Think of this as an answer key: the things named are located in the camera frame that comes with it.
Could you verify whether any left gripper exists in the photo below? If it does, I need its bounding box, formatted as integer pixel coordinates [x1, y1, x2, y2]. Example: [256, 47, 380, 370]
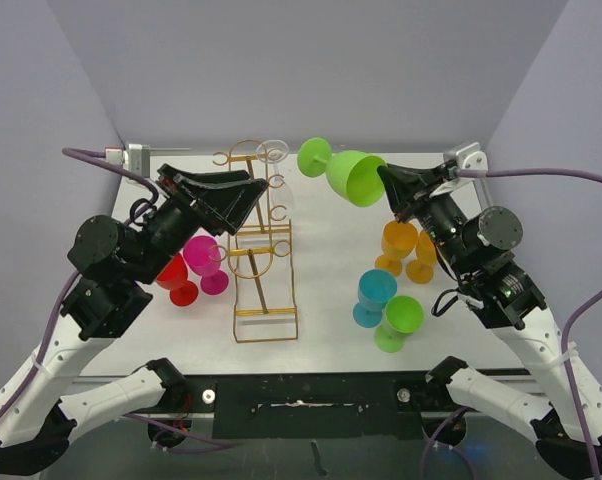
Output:
[131, 163, 269, 283]

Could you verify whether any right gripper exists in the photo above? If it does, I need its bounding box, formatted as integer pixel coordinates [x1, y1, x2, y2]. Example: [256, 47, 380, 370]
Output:
[378, 162, 475, 274]

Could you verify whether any light green goblet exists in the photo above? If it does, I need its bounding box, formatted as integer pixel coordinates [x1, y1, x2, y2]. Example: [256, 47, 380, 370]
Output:
[297, 137, 387, 208]

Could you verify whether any clear wine glass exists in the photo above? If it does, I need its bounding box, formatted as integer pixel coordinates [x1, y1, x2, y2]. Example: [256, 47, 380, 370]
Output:
[256, 139, 295, 222]

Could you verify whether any cyan goblet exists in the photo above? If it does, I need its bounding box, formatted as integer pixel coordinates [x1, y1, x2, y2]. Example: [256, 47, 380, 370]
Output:
[352, 269, 398, 328]

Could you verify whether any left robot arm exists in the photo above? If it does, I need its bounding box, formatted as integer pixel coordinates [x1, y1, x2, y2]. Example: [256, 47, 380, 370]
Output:
[0, 165, 268, 476]

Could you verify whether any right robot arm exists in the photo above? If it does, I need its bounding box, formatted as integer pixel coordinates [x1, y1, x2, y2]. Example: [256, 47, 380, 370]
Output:
[377, 160, 602, 479]

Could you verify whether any orange goblet left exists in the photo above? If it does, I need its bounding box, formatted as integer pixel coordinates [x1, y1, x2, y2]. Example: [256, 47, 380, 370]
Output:
[374, 220, 418, 277]

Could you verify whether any orange goblet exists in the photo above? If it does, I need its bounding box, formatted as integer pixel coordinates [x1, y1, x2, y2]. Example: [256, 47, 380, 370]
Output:
[406, 230, 438, 285]
[374, 220, 418, 277]

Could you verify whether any magenta goblet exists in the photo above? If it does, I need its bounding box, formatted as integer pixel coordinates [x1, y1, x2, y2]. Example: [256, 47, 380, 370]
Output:
[183, 235, 229, 295]

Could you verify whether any orange goblet right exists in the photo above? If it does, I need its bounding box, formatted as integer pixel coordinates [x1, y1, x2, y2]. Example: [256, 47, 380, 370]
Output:
[406, 230, 438, 285]

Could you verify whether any red goblet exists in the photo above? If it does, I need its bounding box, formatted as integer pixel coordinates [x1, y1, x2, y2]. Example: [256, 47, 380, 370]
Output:
[155, 253, 199, 307]

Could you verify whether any green goblet front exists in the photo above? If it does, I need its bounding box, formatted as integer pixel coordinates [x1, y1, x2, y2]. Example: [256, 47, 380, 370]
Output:
[374, 295, 425, 353]

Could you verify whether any gold wire glass rack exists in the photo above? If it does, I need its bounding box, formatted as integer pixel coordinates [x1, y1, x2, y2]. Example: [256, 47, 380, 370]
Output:
[213, 139, 299, 344]

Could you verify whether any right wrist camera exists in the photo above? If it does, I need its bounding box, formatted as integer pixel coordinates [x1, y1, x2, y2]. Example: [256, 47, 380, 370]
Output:
[439, 142, 488, 193]

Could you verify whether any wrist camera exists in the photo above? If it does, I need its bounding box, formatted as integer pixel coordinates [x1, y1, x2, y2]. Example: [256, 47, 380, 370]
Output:
[439, 142, 488, 193]
[104, 143, 151, 186]

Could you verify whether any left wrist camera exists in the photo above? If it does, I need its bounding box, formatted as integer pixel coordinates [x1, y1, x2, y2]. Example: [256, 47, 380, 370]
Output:
[104, 143, 151, 186]

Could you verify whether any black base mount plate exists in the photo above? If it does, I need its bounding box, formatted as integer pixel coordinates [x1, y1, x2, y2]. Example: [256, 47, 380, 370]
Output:
[186, 371, 456, 440]

